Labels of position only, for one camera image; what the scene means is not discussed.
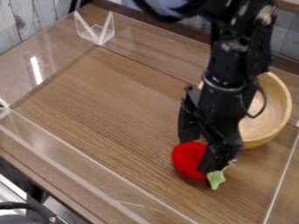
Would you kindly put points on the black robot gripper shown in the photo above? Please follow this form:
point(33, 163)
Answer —
point(211, 113)

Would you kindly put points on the red felt strawberry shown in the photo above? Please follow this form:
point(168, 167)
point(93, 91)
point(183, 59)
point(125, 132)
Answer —
point(187, 155)

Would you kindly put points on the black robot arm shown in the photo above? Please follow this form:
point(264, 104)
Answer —
point(242, 27)

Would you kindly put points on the light wooden bowl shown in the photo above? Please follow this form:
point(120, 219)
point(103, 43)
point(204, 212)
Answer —
point(258, 131)

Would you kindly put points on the clear acrylic tray wall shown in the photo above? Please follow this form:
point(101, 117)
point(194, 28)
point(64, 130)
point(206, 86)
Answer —
point(91, 129)

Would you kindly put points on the clear acrylic corner bracket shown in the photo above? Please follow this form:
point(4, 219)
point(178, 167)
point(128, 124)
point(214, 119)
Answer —
point(96, 34)

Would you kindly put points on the black metal table bracket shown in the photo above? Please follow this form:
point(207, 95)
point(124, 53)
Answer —
point(41, 214)

